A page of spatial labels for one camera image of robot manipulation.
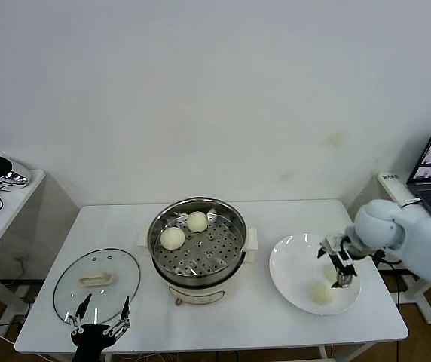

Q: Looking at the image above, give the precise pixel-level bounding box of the white electric cooking pot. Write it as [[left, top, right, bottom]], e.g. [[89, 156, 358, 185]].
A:
[[142, 247, 256, 308]]

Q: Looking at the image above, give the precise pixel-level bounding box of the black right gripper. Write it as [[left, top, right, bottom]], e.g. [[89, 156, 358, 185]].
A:
[[316, 233, 368, 290]]

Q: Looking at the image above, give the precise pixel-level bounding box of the white side table with device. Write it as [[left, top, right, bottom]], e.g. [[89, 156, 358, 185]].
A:
[[0, 168, 47, 339]]

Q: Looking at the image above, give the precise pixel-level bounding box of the white round plate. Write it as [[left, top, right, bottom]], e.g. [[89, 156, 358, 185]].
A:
[[269, 233, 362, 317]]

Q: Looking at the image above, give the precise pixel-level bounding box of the black power adapter cable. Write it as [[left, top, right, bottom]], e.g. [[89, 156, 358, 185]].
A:
[[373, 247, 423, 308]]

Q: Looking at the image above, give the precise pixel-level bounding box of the white side table with laptop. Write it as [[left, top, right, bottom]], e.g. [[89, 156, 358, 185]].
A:
[[375, 171, 431, 326]]

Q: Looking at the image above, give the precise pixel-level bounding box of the round glass pot lid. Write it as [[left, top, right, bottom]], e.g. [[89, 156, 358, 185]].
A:
[[53, 247, 142, 327]]

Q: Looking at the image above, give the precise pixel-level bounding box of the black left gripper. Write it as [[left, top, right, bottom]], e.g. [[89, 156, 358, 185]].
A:
[[67, 293, 132, 362]]

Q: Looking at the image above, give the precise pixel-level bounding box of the stainless steel steamer basket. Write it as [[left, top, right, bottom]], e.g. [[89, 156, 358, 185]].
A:
[[136, 196, 258, 287]]

